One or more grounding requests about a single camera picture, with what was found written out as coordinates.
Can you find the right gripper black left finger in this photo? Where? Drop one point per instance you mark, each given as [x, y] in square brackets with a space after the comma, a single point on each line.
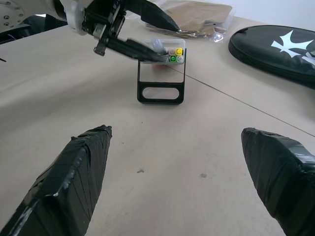
[61, 186]

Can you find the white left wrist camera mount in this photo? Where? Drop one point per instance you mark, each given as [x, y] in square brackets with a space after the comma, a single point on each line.
[73, 17]

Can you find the white capped marker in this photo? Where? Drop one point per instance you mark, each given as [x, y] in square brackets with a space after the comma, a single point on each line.
[180, 59]

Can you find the yellow capped marker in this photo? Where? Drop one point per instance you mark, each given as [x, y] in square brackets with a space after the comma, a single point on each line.
[179, 51]

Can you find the pink capped marker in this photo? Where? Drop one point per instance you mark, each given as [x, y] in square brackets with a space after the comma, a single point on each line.
[171, 51]

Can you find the black racket case white logo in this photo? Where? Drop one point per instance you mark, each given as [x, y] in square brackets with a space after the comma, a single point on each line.
[275, 51]

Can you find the dark robot body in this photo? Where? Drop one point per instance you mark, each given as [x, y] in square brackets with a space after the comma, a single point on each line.
[37, 24]

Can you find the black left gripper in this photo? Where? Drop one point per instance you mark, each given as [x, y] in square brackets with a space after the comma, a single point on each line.
[105, 17]

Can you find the clear pen holder black frame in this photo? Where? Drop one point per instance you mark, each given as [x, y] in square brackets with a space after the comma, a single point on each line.
[160, 96]

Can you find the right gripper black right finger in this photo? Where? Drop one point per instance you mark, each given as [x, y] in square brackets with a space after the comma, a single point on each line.
[283, 177]

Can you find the clear bag with brown cards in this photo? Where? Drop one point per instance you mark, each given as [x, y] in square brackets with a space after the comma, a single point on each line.
[197, 14]

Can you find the green capped marker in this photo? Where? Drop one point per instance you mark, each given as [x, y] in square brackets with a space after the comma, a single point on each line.
[173, 58]

